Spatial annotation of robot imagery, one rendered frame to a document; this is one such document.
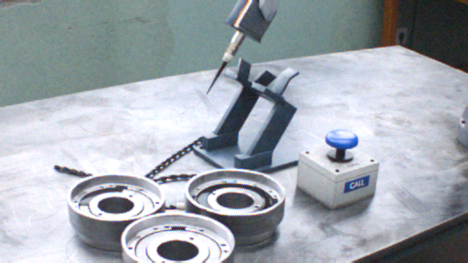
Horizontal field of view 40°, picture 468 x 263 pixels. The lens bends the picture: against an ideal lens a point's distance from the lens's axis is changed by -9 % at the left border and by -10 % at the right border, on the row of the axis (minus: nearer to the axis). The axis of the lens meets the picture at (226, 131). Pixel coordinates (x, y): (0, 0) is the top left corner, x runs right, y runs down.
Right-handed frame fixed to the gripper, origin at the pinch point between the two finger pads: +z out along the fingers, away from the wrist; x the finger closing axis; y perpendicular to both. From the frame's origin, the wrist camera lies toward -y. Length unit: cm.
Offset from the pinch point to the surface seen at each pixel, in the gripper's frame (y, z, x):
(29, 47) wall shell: 18, 42, 147
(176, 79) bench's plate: 8.0, 19.6, 31.2
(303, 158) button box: 0.1, 15.6, -10.5
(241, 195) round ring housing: -9.7, 17.2, -12.0
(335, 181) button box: -0.2, 16.0, -16.5
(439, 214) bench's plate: 10.1, 19.7, -25.1
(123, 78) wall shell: 54, 60, 145
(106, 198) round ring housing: -23.0, 16.9, -6.0
